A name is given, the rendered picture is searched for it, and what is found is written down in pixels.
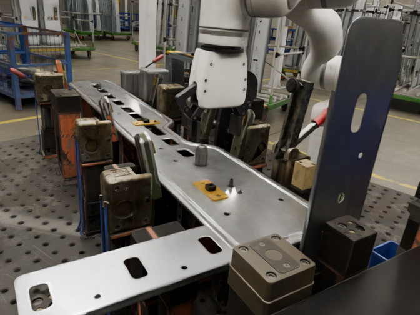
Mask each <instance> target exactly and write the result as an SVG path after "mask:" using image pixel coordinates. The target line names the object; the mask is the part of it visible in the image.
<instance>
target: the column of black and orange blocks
mask: <svg viewBox="0 0 420 315"><path fill-rule="evenodd" d="M414 197H415V198H418V199H417V200H415V201H412V202H410V203H409V206H408V208H407V211H408V212H409V214H410V215H409V218H408V220H407V224H406V227H405V230H404V233H403V235H402V239H401V242H400V245H399V246H398V248H397V251H396V255H395V256H397V255H399V254H401V253H404V252H406V251H408V250H410V249H412V248H415V247H416V246H418V245H420V182H419V184H418V187H417V190H416V193H415V196H414Z"/></svg>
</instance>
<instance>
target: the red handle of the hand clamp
mask: <svg viewBox="0 0 420 315"><path fill-rule="evenodd" d="M327 111H328V107H327V108H326V109H325V110H324V111H323V112H321V113H320V114H319V115H318V116H316V117H315V118H314V119H313V120H312V121H311V123H310V124H308V125H307V126H306V127H305V128H304V129H303V130H302V131H301V132H300V135H299V139H298V141H297V145H298V144H299V143H300V142H302V141H303V140H304V139H305V138H306V137H308V136H309V135H310V134H311V133H312V132H313V131H314V130H315V129H317V128H318V127H320V126H321V125H322V124H323V123H325V120H326V114H327ZM287 145H288V144H287V143H286V144H285V145H284V146H283V147H281V152H282V153H283V154H285V152H286V147H287ZM297 145H296V146H297Z"/></svg>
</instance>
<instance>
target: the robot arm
mask: <svg viewBox="0 0 420 315"><path fill-rule="evenodd" d="M357 1H358V0H201V10H200V21H199V41H198V42H199V43H204V45H202V46H201V48H197V49H196V52H195V54H194V59H193V62H192V67H191V74H190V79H189V87H187V88H186V89H184V90H183V91H181V92H180V93H179V94H177V95H175V100H176V102H177V104H178V106H179V108H180V110H181V111H182V112H183V113H184V114H185V116H186V117H187V118H188V120H187V135H188V138H189V139H191V140H193V141H194V142H195V143H198V142H199V137H200V128H201V122H200V121H198V119H199V117H200V115H201V114H202V113H203V111H204V110H205V109H217V108H232V110H233V112H234V113H231V116H230V123H229V133H231V134H233V135H235V136H236V137H240V136H241V129H242V123H243V117H244V116H245V115H246V112H247V111H248V109H249V108H250V107H251V106H252V103H253V101H254V99H255V98H256V96H257V93H256V92H255V91H254V90H252V89H251V88H250V87H249V86H247V78H248V64H247V56H246V52H245V51H244V49H242V48H241V47H244V46H247V45H248V35H249V24H250V20H251V18H267V19H274V18H281V17H284V16H286V17H287V18H288V19H290V20H291V21H292V22H294V23H295V24H297V25H298V26H300V27H301V28H303V29H304V30H305V31H306V33H307V37H308V39H309V44H310V53H309V55H308V57H307V58H306V60H305V62H304V64H303V67H302V71H301V79H303V80H306V81H311V82H314V87H313V88H314V89H322V90H328V91H331V90H335V88H336V83H337V79H338V73H339V68H340V64H341V58H342V56H337V54H338V52H339V51H340V50H341V48H342V45H343V27H342V22H341V19H340V17H339V15H338V14H337V12H336V11H334V10H333V9H341V8H347V7H349V6H352V5H353V4H355V3H356V2H357ZM187 98H188V101H189V102H190V103H192V104H191V106H190V107H189V106H188V105H187V103H186V99H187ZM245 98H246V99H245ZM328 105H329V99H328V100H325V101H321V102H318V103H316V104H315V105H314V106H313V107H312V111H311V120H310V123H311V121H312V120H313V119H314V118H315V117H316V116H318V115H319V114H320V113H321V112H323V111H324V110H325V109H326V108H328ZM324 123H325V122H324ZM324 123H323V124H322V125H321V126H320V127H318V128H317V129H315V130H314V131H313V132H312V133H311V134H310V135H309V137H308V143H307V154H306V155H308V156H310V157H311V160H310V161H312V162H314V163H317V160H318V154H319V148H320V145H321V139H322V135H323V129H324Z"/></svg>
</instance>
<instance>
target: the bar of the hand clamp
mask: <svg viewBox="0 0 420 315"><path fill-rule="evenodd" d="M313 87H314V82H311V81H306V80H303V79H293V78H292V79H290V80H289V81H288V82H287V84H286V89H287V91H288V92H289V93H291V97H290V100H289V104H288V107H287V111H286V115H285V118H284V122H283V125H282V130H281V134H280V137H279V141H278V144H277V148H276V152H275V156H284V158H283V160H285V161H287V159H286V154H287V151H288V149H289V148H292V147H295V148H296V145H297V143H298V139H299V135H300V132H301V128H302V125H303V121H304V117H305V115H306V111H307V108H308V104H309V100H310V97H311V93H312V91H313V89H314V88H313ZM286 143H287V147H286V152H285V154H283V153H282V152H281V147H283V146H284V145H285V144H286Z"/></svg>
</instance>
